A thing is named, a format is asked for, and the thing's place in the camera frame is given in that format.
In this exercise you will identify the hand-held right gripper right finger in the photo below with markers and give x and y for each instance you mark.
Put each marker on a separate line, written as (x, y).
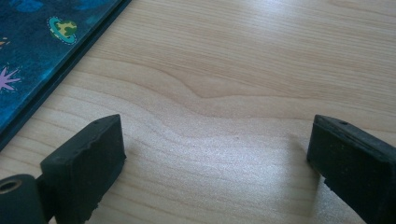
(358, 168)

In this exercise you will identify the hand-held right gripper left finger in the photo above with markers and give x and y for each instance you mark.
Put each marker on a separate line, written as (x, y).
(82, 161)

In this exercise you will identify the blue picture book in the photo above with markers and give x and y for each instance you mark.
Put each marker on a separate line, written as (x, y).
(34, 59)

